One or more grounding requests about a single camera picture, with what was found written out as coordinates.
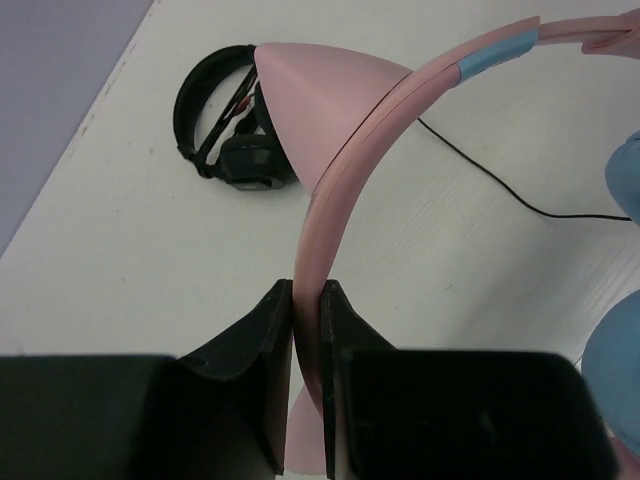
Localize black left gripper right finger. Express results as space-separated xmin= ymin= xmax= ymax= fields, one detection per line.
xmin=320 ymin=280 xmax=620 ymax=479

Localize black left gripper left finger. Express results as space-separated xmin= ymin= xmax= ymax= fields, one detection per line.
xmin=1 ymin=279 xmax=292 ymax=479

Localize thin black audio cable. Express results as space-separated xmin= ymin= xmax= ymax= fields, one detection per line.
xmin=415 ymin=118 xmax=632 ymax=221

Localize pink blue cat-ear headphones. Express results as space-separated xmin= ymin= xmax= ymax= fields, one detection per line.
xmin=255 ymin=10 xmax=639 ymax=475

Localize black headphones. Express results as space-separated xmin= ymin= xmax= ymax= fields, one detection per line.
xmin=173 ymin=44 xmax=297 ymax=191

